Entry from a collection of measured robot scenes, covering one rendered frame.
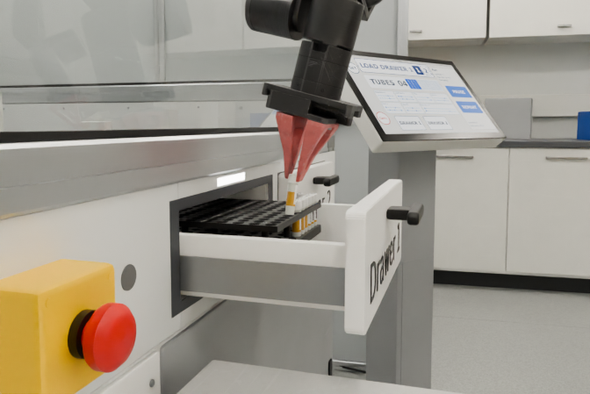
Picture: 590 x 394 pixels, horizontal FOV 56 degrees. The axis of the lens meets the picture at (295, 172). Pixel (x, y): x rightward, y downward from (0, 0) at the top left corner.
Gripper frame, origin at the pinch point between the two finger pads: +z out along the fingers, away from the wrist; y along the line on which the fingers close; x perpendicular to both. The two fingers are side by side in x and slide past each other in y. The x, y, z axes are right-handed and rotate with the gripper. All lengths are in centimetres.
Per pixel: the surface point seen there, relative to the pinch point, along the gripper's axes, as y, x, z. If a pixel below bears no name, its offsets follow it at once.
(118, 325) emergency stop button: -1.2, 33.2, 5.4
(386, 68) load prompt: 9, -94, -17
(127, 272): 5.7, 21.5, 8.1
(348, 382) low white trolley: -13.1, 10.9, 15.6
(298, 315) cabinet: 0.9, -27.9, 28.9
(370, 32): 29, -156, -31
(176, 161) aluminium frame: 8.4, 12.1, 0.0
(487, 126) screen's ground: -22, -109, -9
